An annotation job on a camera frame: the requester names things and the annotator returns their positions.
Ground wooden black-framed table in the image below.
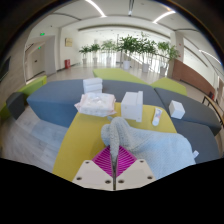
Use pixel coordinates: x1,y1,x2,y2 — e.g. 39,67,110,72
201,94,224,127

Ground light grey towel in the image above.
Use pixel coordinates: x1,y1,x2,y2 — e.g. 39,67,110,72
100,116,200,181

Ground angled grey sofa bench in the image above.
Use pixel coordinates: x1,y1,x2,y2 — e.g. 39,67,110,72
154,87,223,135

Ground row of potted plants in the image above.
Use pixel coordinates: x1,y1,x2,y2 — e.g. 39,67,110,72
78,32,181,78

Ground small green sofa bench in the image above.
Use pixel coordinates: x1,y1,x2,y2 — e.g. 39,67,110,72
149,77,188,97

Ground green wall-side bench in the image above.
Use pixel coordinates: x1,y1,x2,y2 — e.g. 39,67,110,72
0,75,48,121

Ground pink white plastic package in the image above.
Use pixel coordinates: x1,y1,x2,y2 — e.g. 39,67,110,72
74,92,117,118

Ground large green sofa bench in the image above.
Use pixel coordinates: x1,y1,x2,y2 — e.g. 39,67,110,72
92,68,148,85

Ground long grey sofa bench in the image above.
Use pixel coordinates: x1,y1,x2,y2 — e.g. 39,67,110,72
26,78,164,129

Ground low grey sofa bench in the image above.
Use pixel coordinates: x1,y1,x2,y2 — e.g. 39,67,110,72
171,118,222,164

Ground dark wall screen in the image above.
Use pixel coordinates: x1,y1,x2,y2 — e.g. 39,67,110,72
0,56,12,82

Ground ceiling strip lights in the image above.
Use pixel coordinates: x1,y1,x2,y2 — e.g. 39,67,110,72
84,0,223,66

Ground large white box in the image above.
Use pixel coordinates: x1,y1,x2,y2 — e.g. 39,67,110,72
120,90,144,123

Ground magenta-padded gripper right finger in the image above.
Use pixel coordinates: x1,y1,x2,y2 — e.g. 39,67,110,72
114,145,157,191

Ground small white cube box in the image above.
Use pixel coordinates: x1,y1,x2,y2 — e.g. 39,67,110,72
168,99,186,120

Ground white tissue pack stack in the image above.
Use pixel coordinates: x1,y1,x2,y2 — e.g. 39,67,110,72
82,77,104,95

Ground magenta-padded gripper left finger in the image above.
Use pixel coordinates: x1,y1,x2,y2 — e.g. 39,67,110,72
72,146,116,191

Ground dark grey ottoman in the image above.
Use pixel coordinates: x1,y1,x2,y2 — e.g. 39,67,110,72
5,91,28,120

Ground yellow wall picture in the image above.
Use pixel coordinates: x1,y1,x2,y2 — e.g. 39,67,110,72
64,37,74,48

